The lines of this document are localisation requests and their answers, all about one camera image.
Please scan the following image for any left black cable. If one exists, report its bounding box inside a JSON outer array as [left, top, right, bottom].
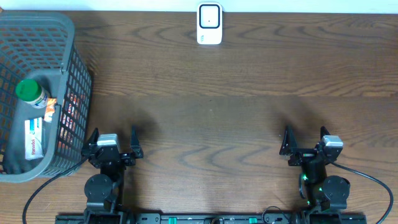
[[22, 157, 90, 224]]

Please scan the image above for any white barcode scanner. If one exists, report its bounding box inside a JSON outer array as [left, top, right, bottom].
[[197, 2, 223, 45]]

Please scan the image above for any white medicine box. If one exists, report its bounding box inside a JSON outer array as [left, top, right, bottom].
[[24, 118, 44, 161]]

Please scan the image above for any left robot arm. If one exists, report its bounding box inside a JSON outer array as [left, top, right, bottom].
[[81, 128, 144, 215]]

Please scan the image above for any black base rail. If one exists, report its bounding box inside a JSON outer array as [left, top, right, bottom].
[[55, 212, 367, 224]]

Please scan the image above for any orange chocolate bar wrapper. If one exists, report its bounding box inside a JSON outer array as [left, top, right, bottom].
[[58, 90, 84, 150]]

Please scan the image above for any orange small packet box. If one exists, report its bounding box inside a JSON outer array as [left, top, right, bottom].
[[44, 98, 57, 123]]

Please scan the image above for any green-lidded white jar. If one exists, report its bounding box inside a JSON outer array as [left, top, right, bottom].
[[16, 79, 50, 109]]

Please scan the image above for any grey plastic mesh basket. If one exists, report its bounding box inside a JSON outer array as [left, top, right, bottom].
[[1, 12, 93, 183]]

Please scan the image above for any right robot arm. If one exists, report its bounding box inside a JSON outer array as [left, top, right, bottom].
[[279, 126, 350, 212]]

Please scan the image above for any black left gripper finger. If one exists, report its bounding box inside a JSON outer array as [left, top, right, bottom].
[[84, 128, 99, 150], [130, 126, 141, 152]]

